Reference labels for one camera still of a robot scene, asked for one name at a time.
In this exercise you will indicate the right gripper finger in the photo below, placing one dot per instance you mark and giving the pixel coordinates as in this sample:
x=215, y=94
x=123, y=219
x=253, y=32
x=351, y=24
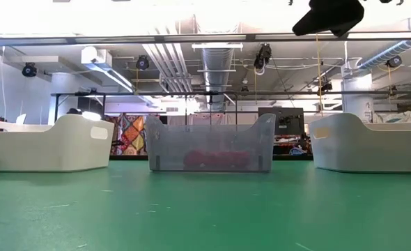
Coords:
x=310, y=24

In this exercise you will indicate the white pillar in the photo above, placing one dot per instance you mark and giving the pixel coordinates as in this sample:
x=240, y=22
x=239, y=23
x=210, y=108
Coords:
x=358, y=101

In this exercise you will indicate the white ceiling light fixture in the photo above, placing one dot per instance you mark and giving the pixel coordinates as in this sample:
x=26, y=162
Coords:
x=217, y=45

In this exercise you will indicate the light grey plastic basket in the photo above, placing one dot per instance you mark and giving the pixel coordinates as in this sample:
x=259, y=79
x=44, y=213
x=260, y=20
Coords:
x=365, y=150

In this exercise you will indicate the translucent grey plastic basket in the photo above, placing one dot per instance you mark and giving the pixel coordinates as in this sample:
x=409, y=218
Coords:
x=170, y=146

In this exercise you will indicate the colourful patchwork quilt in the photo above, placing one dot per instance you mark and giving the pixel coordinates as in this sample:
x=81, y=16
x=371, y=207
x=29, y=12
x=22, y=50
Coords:
x=132, y=134

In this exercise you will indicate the green table mat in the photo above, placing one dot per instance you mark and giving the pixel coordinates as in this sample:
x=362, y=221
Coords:
x=205, y=209

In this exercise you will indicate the grey horizontal beam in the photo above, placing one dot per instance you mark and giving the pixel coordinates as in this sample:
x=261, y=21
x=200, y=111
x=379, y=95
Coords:
x=69, y=39

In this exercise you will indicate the white plastic basket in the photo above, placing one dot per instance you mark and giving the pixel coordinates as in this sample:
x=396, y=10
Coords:
x=45, y=150

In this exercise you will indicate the blue striped flexible duct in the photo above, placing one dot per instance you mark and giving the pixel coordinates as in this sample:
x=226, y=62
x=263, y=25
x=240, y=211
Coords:
x=383, y=55

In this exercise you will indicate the silver ventilation duct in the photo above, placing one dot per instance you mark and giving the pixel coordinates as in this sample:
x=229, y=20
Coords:
x=216, y=66

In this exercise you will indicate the black metal rack frame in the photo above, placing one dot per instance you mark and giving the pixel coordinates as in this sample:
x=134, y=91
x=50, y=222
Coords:
x=156, y=93

